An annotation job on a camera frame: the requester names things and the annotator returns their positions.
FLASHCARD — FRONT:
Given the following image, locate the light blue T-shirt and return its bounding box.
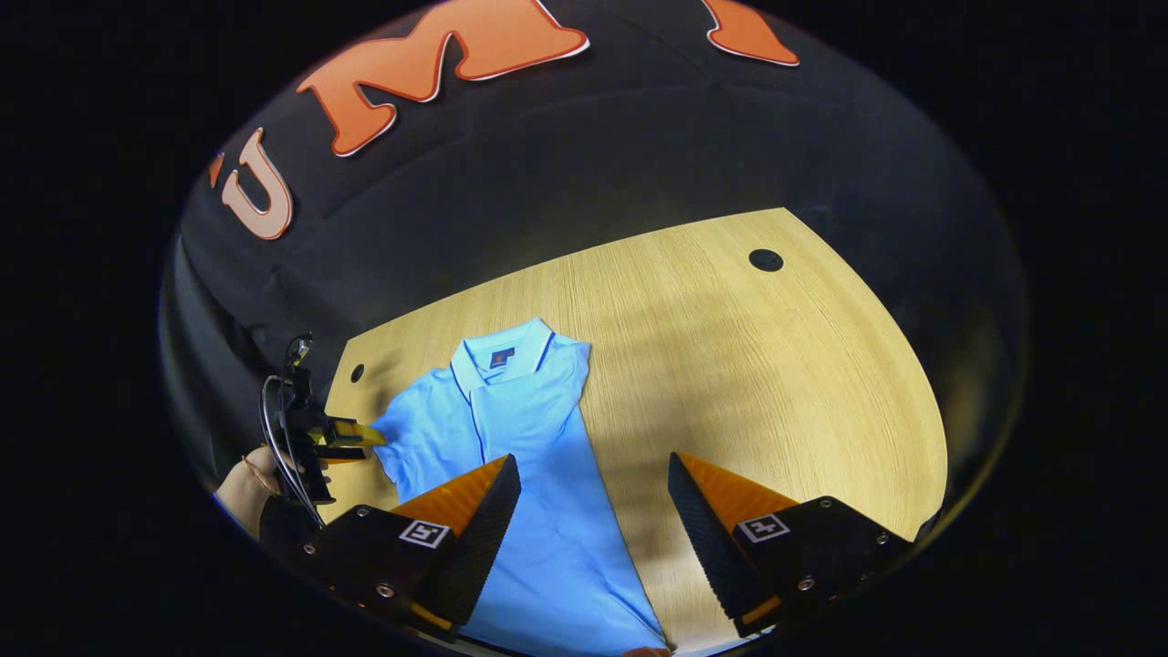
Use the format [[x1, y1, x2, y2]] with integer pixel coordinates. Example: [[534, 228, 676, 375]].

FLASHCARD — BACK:
[[370, 317, 672, 657]]

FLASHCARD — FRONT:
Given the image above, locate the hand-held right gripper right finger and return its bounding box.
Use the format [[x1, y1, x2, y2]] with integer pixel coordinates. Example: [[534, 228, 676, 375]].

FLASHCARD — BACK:
[[667, 451, 916, 641]]

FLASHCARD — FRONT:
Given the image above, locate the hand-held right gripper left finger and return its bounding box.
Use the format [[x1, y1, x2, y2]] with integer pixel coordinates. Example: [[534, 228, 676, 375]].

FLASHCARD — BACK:
[[274, 454, 523, 644]]

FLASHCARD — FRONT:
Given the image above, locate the black cable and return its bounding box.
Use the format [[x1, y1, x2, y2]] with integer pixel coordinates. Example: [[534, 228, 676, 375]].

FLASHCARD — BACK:
[[260, 372, 327, 530]]

